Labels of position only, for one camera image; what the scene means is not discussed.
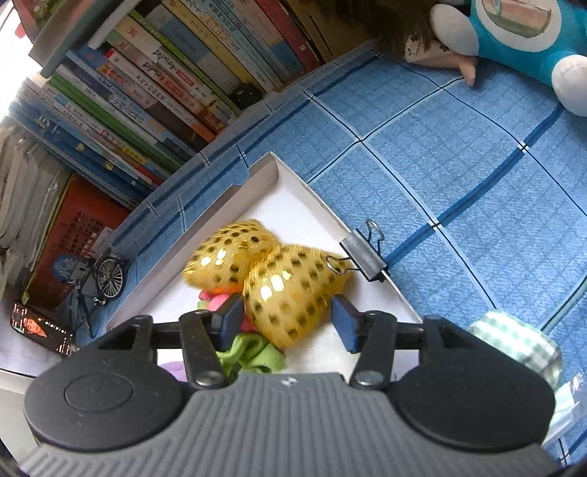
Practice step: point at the green sock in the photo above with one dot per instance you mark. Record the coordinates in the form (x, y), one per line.
(254, 353)

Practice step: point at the red plastic crate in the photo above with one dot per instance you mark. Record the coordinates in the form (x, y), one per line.
(78, 229)

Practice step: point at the miniature black bicycle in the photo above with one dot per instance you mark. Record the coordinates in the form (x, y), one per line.
(108, 279)

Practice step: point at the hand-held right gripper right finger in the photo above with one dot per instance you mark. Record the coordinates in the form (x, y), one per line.
(346, 323)

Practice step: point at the white shallow cardboard box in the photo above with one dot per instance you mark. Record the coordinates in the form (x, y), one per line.
(302, 220)

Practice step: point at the stack of flat books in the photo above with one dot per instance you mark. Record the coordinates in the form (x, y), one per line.
(27, 202)

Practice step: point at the brown haired doll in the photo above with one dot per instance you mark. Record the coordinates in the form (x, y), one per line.
(412, 36)

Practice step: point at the blue cat plush toy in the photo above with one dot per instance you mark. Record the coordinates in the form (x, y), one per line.
(527, 41)

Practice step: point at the green checked scrunchie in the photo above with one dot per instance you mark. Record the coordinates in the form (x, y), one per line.
(523, 341)

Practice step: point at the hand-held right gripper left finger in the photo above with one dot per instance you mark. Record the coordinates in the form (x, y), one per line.
(231, 319)

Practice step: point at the row of upright books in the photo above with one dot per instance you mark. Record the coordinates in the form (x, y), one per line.
(174, 78)

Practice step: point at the black smartphone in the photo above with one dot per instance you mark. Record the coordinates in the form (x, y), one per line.
(41, 328)

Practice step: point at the pale blue cloth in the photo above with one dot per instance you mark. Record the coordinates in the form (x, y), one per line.
(563, 410)

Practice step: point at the black binder clip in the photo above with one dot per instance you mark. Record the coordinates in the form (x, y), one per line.
(364, 257)

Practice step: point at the blue checked tablecloth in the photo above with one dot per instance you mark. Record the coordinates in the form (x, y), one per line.
(458, 160)

